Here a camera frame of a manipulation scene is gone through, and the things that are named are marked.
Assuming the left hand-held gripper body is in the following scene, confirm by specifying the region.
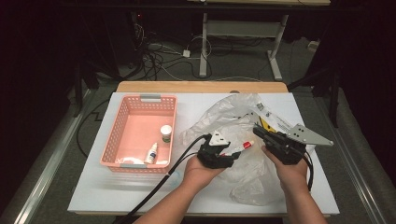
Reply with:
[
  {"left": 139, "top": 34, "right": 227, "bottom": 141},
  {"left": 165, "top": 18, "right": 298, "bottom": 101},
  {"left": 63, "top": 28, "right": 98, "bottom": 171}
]
[{"left": 196, "top": 130, "right": 235, "bottom": 170}]

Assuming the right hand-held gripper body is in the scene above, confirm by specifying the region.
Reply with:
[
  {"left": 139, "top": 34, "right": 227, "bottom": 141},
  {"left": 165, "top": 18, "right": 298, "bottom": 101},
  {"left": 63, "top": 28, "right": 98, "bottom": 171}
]
[{"left": 263, "top": 123, "right": 334, "bottom": 166}]

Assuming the clear smiley plastic bag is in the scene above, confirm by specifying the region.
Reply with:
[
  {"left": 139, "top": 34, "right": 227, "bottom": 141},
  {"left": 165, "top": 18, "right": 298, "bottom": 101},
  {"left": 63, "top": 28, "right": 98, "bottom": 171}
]
[{"left": 181, "top": 92, "right": 316, "bottom": 207}]

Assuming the pink perforated plastic basket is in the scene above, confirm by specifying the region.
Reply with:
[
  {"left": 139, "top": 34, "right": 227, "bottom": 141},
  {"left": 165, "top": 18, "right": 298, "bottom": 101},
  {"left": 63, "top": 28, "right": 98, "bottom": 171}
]
[{"left": 99, "top": 93, "right": 178, "bottom": 175}]

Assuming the person's left hand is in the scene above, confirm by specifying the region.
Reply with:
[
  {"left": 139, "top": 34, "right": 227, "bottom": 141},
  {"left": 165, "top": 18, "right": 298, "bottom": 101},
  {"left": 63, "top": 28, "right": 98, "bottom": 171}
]
[{"left": 181, "top": 155, "right": 231, "bottom": 189}]

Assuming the person's right hand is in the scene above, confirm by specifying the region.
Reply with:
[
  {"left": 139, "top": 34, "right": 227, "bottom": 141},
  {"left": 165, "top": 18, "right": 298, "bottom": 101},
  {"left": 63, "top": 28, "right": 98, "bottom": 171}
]
[{"left": 261, "top": 146, "right": 310, "bottom": 193}]

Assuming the small white jar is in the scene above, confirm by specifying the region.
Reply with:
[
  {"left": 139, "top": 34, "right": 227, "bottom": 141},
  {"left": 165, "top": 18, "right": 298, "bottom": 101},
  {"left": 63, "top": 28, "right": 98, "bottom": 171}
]
[{"left": 160, "top": 124, "right": 173, "bottom": 144}]

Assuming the white dropper bottle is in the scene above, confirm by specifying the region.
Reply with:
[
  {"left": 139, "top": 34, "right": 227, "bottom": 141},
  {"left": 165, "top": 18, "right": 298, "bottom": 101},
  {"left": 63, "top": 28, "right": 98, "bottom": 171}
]
[{"left": 144, "top": 142, "right": 159, "bottom": 165}]

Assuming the black stand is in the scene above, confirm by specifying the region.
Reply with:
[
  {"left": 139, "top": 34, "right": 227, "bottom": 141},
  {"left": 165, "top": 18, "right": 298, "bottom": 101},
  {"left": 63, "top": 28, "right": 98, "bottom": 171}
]
[
  {"left": 73, "top": 59, "right": 101, "bottom": 119},
  {"left": 288, "top": 62, "right": 341, "bottom": 129}
]

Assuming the wooden table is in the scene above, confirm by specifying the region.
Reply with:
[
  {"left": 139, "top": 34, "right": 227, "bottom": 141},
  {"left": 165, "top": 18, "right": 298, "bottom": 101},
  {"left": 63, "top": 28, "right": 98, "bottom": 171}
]
[{"left": 116, "top": 80, "right": 290, "bottom": 94}]

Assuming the white-framed desk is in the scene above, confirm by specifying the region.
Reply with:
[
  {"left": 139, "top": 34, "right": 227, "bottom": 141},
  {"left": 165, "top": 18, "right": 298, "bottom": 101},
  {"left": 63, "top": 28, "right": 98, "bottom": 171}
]
[{"left": 186, "top": 0, "right": 332, "bottom": 81}]

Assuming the white board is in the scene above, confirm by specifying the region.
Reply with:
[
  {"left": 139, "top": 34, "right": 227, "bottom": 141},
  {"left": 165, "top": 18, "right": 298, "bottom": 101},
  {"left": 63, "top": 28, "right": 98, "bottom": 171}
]
[{"left": 67, "top": 91, "right": 340, "bottom": 217}]

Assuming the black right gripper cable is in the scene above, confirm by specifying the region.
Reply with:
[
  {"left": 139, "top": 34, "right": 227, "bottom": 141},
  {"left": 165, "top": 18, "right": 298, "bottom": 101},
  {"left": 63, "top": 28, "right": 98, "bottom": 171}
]
[{"left": 300, "top": 150, "right": 316, "bottom": 192}]

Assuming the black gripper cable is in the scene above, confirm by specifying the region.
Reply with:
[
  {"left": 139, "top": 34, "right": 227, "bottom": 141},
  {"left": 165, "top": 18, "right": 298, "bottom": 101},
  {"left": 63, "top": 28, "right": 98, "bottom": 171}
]
[
  {"left": 300, "top": 150, "right": 316, "bottom": 192},
  {"left": 116, "top": 133, "right": 213, "bottom": 224}
]

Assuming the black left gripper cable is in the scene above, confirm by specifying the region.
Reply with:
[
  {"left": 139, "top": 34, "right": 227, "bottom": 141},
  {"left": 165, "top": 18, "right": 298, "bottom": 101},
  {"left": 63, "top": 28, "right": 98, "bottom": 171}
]
[{"left": 116, "top": 133, "right": 213, "bottom": 224}]

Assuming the metal floor rail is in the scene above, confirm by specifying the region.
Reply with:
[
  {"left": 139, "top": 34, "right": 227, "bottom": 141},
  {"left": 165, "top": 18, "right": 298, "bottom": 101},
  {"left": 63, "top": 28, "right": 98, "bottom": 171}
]
[
  {"left": 13, "top": 89, "right": 96, "bottom": 224},
  {"left": 312, "top": 94, "right": 389, "bottom": 224}
]

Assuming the tangle of floor cables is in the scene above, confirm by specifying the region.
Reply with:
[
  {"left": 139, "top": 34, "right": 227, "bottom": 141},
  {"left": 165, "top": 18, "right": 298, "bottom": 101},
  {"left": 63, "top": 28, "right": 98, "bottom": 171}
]
[{"left": 132, "top": 22, "right": 214, "bottom": 82}]

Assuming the black floor cable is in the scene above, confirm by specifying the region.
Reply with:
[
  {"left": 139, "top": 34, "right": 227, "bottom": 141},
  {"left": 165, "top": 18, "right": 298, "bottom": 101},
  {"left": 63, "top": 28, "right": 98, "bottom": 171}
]
[{"left": 76, "top": 98, "right": 110, "bottom": 159}]

